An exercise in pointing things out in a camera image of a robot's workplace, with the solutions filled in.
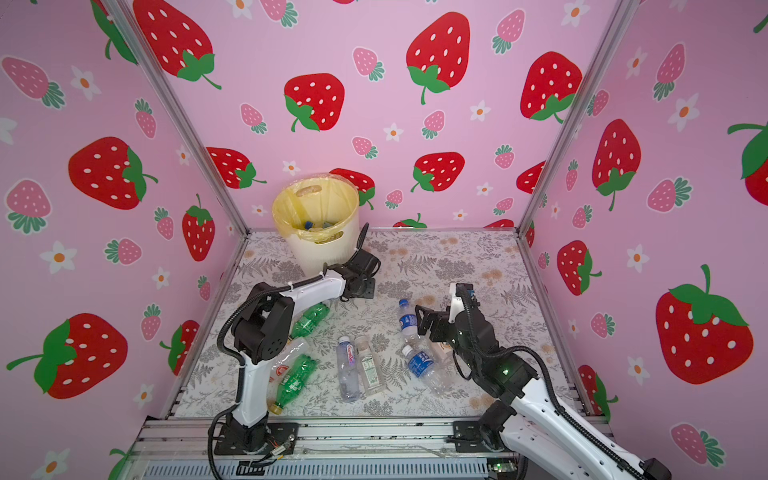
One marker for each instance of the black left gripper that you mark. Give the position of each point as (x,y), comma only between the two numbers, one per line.
(371,288)

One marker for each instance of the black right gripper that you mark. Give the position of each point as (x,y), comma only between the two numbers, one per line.
(442,322)

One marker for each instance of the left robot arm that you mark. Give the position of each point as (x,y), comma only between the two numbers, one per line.
(258,331)

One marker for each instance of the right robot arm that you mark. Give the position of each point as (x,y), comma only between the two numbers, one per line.
(527,417)

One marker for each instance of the white plastic waste bin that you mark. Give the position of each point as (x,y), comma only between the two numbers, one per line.
(312,257)

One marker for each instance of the yellow bin liner bag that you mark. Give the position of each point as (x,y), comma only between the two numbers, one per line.
(318,198)

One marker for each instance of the tea bottle beige label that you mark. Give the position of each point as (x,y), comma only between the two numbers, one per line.
(441,352)

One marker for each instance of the green bottle upper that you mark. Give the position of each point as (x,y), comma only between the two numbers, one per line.
(308,322)

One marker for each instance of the clear bottle green label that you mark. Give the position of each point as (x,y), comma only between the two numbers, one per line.
(373,380)

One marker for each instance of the clear bottle pink label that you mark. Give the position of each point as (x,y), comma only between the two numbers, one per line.
(347,370)

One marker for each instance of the clear bottle red label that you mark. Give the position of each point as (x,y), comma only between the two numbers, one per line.
(286,359)

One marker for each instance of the green bottle lower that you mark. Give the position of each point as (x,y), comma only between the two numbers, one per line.
(293,383)

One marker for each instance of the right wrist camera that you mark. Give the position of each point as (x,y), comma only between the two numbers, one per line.
(456,302)

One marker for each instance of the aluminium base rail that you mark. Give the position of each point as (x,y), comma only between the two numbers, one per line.
(358,448)

